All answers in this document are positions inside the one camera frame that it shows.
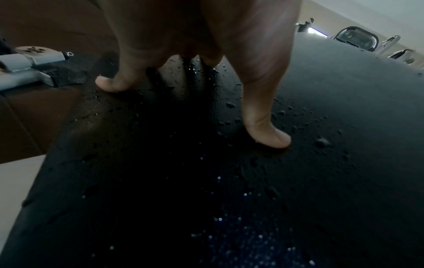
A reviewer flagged person's left hand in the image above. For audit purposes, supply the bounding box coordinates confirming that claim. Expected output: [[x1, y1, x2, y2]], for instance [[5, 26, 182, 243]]
[[95, 0, 303, 149]]

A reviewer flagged black inclined bench pad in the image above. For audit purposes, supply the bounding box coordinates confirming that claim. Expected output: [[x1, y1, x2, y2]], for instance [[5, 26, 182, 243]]
[[0, 32, 424, 268]]

